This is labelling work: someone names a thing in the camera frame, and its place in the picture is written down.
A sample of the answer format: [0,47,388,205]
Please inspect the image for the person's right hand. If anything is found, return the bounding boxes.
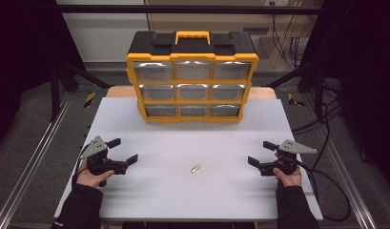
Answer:
[272,165,303,188]

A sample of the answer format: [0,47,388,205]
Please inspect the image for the hanging black cable bundle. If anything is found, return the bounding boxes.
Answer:
[271,13,312,70]

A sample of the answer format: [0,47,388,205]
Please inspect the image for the person's left hand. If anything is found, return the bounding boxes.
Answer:
[74,158,116,189]

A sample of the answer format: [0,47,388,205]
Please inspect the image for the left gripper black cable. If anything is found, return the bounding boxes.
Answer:
[72,144,91,186]

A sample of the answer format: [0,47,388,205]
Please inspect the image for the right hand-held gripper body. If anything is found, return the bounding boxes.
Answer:
[257,138,318,177]

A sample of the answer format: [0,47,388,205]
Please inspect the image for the wooden table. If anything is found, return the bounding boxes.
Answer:
[105,85,278,100]

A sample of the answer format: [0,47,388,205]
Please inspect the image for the black floor cables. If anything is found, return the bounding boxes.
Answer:
[291,79,343,135]

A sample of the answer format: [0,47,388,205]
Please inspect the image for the aluminium floor rail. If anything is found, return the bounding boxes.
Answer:
[0,92,74,229]
[301,94,379,229]

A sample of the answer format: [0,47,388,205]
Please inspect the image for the black curtain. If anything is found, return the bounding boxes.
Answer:
[301,0,390,194]
[0,0,86,147]

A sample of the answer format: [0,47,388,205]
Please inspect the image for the yellow black drawer organizer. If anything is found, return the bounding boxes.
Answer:
[125,30,260,124]

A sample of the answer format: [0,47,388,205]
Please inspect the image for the black metal frame stand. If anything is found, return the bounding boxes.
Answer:
[49,60,112,122]
[264,61,327,119]

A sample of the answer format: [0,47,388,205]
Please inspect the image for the black metal crossbar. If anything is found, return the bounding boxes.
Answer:
[55,4,331,14]

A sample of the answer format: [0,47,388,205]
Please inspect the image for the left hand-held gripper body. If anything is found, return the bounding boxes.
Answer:
[79,135,130,177]

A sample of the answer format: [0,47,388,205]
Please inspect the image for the grid of clear drawers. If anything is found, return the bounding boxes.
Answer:
[138,60,253,117]

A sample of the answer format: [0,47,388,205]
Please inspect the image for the yellow black floor tape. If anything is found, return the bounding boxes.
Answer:
[83,91,97,109]
[286,93,307,108]

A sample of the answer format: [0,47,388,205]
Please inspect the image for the single clear plastic drawer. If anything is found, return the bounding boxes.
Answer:
[133,61,174,82]

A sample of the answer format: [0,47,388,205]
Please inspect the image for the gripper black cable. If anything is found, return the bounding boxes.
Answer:
[72,144,91,186]
[296,159,352,222]

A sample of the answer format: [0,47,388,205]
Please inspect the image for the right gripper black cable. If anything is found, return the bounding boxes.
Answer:
[296,159,352,222]

